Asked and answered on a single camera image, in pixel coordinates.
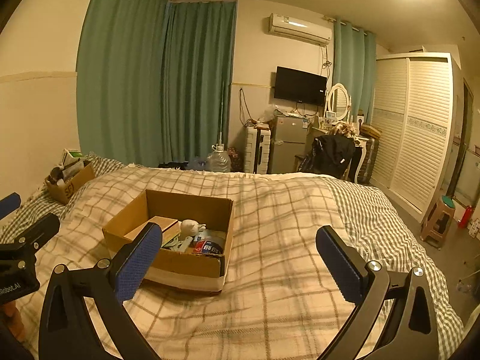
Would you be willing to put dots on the large water bottle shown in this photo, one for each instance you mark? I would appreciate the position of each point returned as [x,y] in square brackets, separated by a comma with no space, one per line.
[218,160]

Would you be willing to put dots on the white ceramic figurine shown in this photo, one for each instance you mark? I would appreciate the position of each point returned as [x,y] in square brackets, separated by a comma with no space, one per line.
[190,227]

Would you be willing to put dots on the wooden stool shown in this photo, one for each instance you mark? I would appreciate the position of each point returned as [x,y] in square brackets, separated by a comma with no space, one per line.
[434,228]

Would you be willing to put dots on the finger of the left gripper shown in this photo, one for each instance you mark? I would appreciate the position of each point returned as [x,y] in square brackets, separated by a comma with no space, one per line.
[33,238]
[9,204]

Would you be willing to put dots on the checked grey bed sheet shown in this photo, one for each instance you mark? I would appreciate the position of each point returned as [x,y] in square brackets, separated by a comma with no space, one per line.
[393,232]

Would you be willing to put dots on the white suitcase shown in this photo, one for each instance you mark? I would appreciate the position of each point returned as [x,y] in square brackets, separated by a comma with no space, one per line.
[257,145]

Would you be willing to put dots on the white louvered wardrobe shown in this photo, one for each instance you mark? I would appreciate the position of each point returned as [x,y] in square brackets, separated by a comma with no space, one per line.
[414,108]

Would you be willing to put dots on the plaid beige blanket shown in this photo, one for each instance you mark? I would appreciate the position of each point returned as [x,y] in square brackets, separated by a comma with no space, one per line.
[262,269]

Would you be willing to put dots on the small cardboard box with items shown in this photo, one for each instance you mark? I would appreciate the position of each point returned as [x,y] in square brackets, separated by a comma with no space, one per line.
[73,171]

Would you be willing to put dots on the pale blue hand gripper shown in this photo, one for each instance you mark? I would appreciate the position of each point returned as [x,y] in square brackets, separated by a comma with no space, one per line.
[181,245]

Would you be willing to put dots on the white oval mirror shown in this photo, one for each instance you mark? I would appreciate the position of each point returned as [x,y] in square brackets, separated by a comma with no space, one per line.
[338,103]

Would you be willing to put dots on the green curtain left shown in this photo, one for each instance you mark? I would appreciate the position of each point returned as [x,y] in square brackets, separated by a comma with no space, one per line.
[153,79]

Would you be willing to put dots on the white air conditioner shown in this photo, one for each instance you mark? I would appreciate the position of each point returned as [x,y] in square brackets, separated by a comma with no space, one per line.
[299,29]

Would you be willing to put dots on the grey mini fridge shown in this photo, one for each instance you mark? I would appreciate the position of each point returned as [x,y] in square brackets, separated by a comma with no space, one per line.
[288,139]

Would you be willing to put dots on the black jacket on chair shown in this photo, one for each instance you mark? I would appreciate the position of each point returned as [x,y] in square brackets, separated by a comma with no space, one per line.
[329,155]

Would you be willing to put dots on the green curtain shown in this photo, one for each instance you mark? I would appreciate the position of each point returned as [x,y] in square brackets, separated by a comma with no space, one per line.
[153,79]
[355,58]

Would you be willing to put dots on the green curtain right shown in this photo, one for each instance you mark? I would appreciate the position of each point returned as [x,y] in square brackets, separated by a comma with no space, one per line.
[355,58]

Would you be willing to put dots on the open cardboard box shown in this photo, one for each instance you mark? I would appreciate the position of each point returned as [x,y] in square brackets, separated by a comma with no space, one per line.
[186,271]

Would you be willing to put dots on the operator left hand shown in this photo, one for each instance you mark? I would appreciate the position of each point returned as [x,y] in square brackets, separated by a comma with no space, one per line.
[14,321]

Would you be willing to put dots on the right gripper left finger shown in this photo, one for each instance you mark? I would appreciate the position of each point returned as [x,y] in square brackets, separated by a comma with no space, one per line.
[66,328]

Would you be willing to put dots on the black wall television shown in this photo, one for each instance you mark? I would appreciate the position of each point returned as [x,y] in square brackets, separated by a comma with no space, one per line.
[299,86]

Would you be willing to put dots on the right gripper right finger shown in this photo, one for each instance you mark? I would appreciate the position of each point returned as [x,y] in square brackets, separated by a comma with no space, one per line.
[410,330]

